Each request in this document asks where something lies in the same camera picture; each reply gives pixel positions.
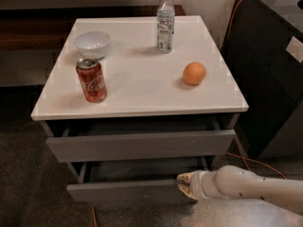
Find dark wooden bench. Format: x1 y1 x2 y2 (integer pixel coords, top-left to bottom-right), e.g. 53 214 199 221
0 5 187 52

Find white top drawer cabinet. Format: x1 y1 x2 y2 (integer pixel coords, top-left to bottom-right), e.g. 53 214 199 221
30 14 250 163

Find clear plastic water bottle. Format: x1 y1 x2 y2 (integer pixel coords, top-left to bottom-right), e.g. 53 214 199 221
157 0 175 53

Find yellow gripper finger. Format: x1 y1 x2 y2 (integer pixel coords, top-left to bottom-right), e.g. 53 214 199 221
177 172 193 183
178 183 197 200

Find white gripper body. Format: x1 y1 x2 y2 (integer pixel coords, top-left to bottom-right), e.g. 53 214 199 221
189 170 208 201

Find white bowl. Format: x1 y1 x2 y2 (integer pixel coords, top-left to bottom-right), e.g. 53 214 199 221
74 31 111 60

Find orange fruit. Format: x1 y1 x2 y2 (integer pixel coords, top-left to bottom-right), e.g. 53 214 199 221
183 61 206 85

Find red coke can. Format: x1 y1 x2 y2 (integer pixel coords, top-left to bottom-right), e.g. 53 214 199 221
76 58 107 103

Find dark counter cabinet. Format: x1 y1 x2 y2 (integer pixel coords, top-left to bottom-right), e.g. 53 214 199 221
222 0 303 158

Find white wall outlet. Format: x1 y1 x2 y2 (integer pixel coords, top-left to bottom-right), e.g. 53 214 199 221
286 37 303 62

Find grey top drawer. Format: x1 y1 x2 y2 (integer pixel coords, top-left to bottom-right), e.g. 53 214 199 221
46 130 235 163

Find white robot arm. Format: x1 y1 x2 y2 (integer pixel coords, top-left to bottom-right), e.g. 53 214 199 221
177 166 303 216

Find grey drawer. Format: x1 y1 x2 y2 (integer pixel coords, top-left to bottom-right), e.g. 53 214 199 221
46 130 235 163
67 157 207 209

